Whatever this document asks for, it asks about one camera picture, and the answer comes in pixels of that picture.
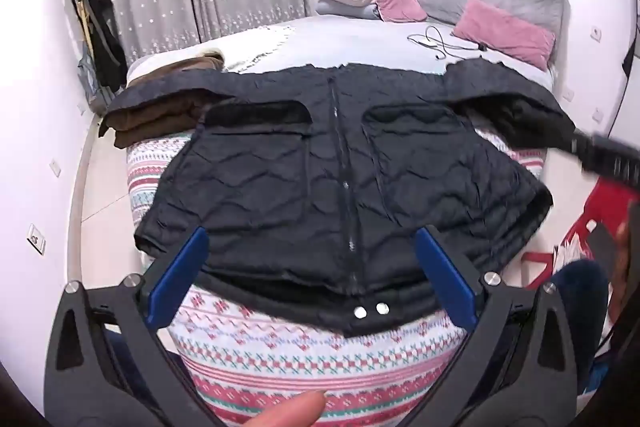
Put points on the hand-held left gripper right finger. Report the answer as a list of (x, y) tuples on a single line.
[(447, 277)]

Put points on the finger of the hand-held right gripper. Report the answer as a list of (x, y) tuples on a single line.
[(600, 159)]

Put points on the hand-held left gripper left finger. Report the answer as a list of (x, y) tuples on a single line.
[(180, 277)]

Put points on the black quilted jacket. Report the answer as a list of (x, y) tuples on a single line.
[(300, 187)]

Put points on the person's right forearm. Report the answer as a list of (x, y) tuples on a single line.
[(626, 257)]

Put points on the person's left hand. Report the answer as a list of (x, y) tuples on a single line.
[(295, 412)]

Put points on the red plastic stool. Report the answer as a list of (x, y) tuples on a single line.
[(605, 207)]

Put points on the person's blue trouser leg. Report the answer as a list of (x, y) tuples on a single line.
[(580, 307)]

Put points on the patterned knit blanket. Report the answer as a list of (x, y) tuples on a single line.
[(300, 357)]

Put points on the brown folded garment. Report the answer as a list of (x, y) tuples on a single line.
[(150, 117)]

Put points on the light blue bag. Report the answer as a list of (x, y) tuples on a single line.
[(90, 77)]

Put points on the white fringed cloth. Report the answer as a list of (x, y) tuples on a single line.
[(260, 47)]

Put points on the bed with grey sheet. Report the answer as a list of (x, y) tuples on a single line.
[(360, 42)]

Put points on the wall socket with round insert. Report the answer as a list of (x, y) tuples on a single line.
[(36, 239)]

